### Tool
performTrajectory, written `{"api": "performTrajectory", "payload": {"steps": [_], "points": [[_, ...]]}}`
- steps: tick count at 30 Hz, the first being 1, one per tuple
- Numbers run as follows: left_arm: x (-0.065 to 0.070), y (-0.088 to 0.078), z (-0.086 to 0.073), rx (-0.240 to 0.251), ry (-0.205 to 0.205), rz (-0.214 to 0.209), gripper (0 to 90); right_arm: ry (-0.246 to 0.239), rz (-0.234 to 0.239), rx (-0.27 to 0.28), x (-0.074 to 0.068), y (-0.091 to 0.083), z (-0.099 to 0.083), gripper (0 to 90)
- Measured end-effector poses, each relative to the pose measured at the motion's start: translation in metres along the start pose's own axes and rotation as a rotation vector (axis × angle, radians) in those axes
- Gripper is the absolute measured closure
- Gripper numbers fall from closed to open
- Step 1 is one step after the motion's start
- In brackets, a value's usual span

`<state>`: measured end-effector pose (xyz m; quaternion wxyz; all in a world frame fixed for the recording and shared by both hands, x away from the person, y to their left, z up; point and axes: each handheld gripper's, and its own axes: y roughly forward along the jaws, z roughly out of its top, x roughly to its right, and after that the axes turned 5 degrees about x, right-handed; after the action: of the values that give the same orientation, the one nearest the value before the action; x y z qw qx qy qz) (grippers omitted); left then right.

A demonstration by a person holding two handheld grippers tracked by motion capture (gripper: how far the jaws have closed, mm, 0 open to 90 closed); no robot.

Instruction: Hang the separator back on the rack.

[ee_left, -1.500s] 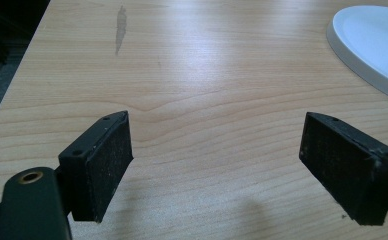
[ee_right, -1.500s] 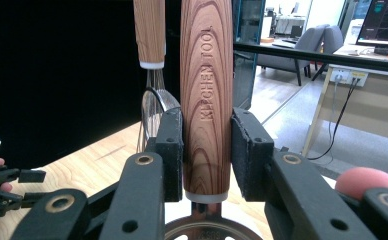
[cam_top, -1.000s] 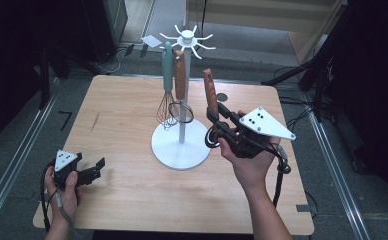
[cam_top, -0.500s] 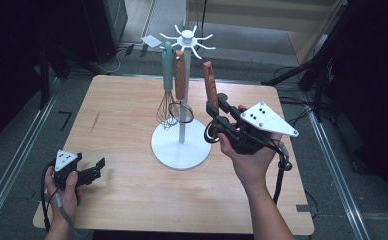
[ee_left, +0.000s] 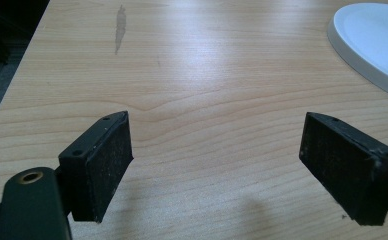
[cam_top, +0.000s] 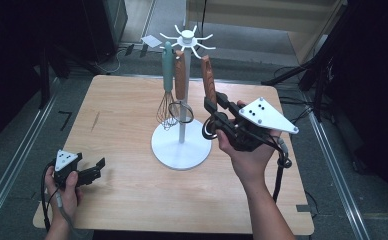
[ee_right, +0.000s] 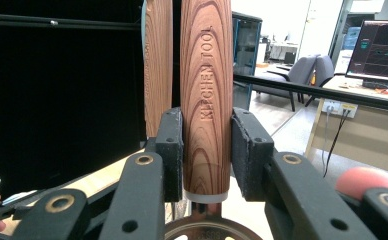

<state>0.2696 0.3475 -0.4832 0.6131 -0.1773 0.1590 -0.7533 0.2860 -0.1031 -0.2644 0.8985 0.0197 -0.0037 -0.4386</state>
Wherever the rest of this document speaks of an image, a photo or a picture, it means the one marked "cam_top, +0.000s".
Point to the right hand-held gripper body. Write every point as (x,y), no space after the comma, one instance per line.
(268,118)

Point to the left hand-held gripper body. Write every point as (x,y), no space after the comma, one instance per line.
(65,163)

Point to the white utensil rack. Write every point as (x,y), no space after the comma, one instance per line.
(181,150)

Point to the person's left hand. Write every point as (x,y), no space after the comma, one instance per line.
(65,200)

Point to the person's right hand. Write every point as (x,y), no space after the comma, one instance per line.
(252,163)

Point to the black tripod stand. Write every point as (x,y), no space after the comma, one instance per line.
(292,73)

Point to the black floor tape strip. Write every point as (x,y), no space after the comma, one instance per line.
(129,49)
(144,51)

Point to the white paper sheet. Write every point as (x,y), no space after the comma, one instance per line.
(151,41)

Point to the grey tape patch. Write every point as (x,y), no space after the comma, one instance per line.
(303,208)

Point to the black cabinet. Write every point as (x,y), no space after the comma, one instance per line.
(105,26)

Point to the metal floor rail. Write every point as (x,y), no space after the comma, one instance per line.
(15,166)
(335,173)

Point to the black upright stand post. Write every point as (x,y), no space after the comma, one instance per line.
(44,80)

